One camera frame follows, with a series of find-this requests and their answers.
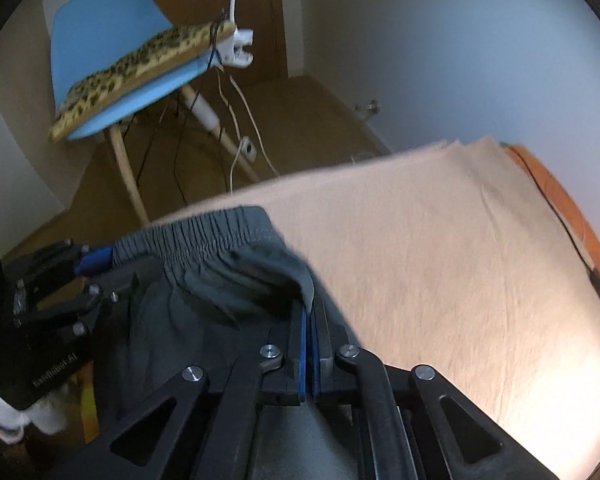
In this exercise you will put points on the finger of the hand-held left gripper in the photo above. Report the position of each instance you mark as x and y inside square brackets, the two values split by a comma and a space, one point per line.
[92, 305]
[94, 260]

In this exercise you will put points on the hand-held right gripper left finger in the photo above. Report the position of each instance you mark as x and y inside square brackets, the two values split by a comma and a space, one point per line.
[300, 345]

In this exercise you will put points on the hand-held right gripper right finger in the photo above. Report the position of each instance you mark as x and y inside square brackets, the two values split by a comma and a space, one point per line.
[316, 347]

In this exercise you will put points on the dark grey pants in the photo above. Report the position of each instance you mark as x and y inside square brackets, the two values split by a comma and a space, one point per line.
[220, 270]

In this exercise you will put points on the colourful printed mat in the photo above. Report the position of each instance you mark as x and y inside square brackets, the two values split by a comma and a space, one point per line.
[88, 405]

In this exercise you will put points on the person's white socked foot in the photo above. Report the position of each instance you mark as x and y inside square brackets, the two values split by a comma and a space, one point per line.
[10, 417]

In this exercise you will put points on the beige bed sheet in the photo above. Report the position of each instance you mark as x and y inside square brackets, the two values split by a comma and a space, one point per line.
[430, 260]

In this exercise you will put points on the leopard print seat cushion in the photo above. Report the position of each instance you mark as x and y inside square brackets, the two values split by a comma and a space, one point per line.
[130, 65]

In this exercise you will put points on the blue chair with wooden legs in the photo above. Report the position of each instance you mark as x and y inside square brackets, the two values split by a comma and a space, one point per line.
[95, 25]

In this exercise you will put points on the small metal door stop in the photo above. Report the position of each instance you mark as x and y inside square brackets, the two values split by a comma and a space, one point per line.
[368, 107]

